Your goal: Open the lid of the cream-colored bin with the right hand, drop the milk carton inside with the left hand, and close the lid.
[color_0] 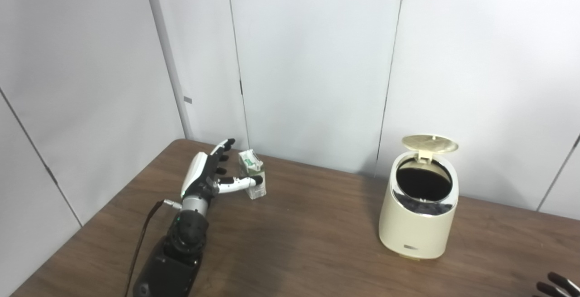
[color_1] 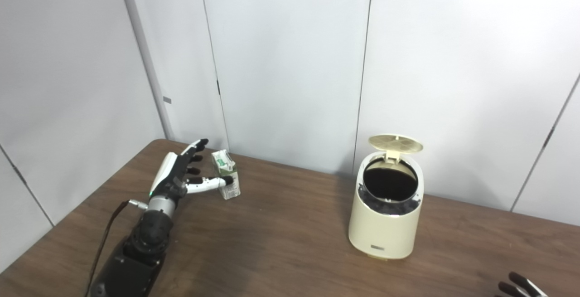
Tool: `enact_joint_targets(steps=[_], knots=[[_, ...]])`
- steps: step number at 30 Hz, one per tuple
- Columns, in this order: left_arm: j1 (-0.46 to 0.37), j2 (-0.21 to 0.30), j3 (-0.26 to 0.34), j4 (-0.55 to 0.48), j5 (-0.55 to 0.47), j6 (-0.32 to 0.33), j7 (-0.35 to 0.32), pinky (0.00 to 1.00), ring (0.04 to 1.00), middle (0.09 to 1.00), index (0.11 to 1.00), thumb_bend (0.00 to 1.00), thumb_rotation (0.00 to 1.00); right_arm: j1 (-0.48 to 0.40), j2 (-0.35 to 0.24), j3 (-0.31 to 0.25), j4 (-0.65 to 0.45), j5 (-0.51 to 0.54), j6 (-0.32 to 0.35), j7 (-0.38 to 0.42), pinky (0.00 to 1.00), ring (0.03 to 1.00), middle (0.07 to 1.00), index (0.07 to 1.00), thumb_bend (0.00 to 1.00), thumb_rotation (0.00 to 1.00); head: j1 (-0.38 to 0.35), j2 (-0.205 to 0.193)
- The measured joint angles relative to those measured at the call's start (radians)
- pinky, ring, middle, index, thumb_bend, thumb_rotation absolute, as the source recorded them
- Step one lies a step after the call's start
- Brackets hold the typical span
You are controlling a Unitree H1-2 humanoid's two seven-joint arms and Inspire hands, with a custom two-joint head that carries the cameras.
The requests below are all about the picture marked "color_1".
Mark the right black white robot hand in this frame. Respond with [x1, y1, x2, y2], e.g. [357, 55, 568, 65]
[498, 272, 549, 297]

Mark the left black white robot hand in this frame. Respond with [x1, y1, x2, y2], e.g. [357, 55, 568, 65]
[149, 139, 234, 200]

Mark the green white milk carton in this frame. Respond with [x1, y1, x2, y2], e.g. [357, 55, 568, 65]
[211, 150, 241, 200]

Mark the cream-colored trash bin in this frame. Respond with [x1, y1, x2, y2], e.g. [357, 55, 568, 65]
[348, 150, 425, 260]

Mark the round cream bin lid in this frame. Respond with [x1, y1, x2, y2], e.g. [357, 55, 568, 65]
[368, 134, 424, 164]

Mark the black bin liner bag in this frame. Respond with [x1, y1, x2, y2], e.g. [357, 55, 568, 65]
[358, 156, 423, 216]

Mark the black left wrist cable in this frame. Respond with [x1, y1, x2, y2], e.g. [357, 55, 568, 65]
[84, 200, 148, 297]

